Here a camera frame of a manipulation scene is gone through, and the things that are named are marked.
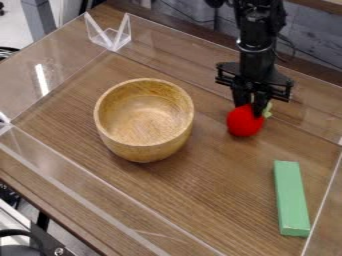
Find red felt fruit green leaf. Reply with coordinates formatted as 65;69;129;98
225;102;272;137

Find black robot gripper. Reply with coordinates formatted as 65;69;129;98
215;46;294;118

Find green rectangular block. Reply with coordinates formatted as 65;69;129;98
274;160;311;237

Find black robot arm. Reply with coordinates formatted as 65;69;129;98
204;0;294;117

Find black clamp with bolt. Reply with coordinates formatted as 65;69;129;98
29;223;76;256

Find round wooden bowl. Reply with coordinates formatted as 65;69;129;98
93;78;195;163

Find black cable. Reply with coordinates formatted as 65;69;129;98
0;228;45;256

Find grey metal post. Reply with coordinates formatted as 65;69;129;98
20;0;57;41

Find clear acrylic tray walls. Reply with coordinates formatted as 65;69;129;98
0;9;342;256

